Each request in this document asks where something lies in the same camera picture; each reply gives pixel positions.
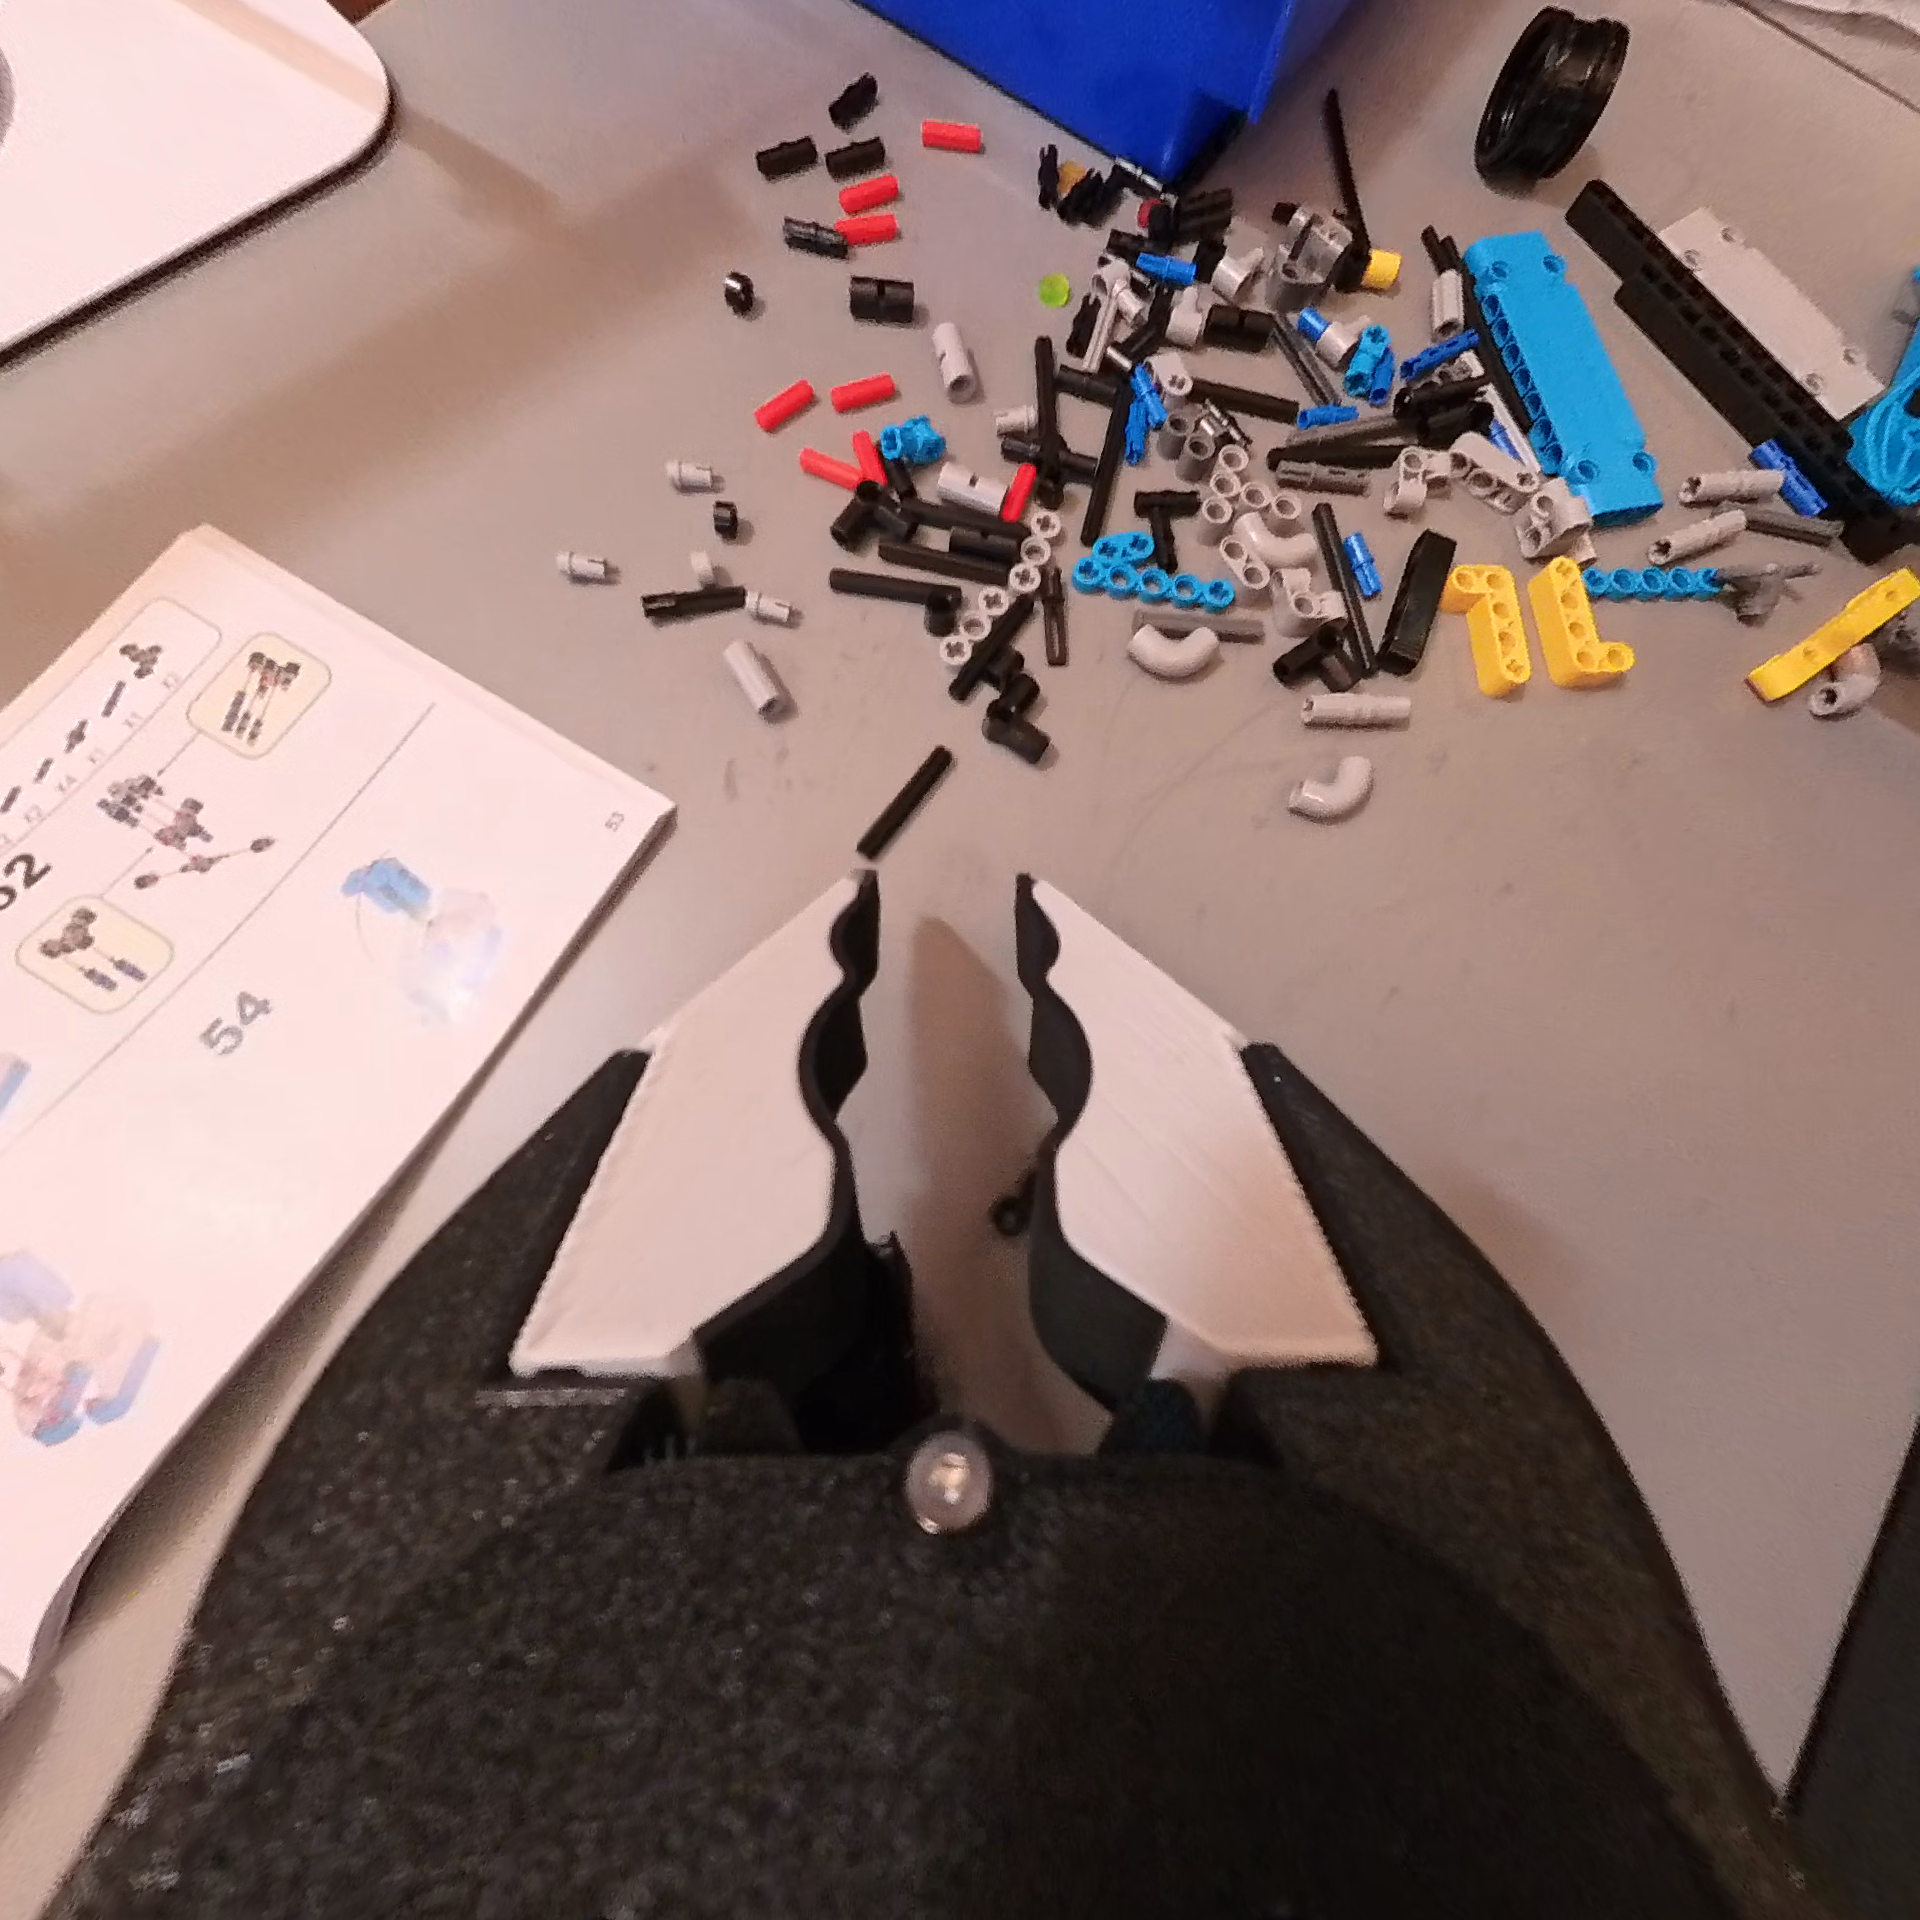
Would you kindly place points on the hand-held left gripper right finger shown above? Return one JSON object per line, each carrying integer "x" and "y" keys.
{"x": 1200, "y": 1184}

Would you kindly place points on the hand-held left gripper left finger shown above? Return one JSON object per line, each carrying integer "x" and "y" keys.
{"x": 704, "y": 1184}

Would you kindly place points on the pile of small brick parts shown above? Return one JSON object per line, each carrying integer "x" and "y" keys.
{"x": 1200, "y": 495}

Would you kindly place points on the grey desk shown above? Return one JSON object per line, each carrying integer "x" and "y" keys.
{"x": 1501, "y": 1049}

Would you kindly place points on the instruction booklet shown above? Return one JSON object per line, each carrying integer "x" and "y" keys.
{"x": 300, "y": 975}

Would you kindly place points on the black perforated pad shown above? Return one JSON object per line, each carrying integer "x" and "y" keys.
{"x": 1868, "y": 1724}

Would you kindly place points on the blue plastic bin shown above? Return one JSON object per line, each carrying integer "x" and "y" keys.
{"x": 1109, "y": 59}

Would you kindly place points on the black toy wheel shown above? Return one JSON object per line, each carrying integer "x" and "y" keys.
{"x": 1552, "y": 90}

